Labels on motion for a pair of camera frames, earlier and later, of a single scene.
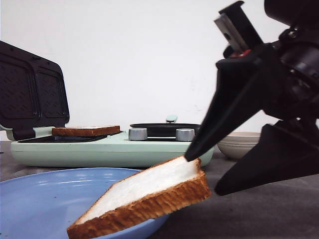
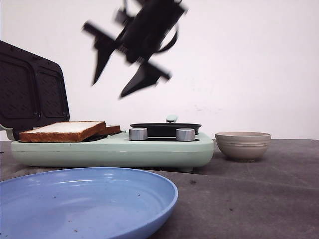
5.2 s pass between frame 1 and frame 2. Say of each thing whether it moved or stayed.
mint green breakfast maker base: stayed
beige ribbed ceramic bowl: stayed
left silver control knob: stayed
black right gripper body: moved
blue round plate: stayed
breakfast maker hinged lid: stayed
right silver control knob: stayed
